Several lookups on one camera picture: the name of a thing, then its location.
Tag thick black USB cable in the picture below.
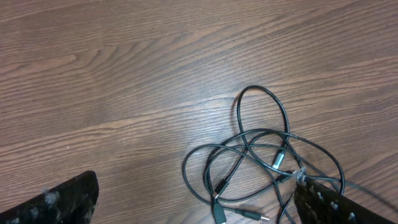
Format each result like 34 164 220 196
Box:
182 85 346 224

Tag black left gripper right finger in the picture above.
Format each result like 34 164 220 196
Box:
294 176 394 224

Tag thin black USB cable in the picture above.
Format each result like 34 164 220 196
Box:
203 132 343 224

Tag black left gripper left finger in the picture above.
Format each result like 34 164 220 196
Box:
1 170 99 224

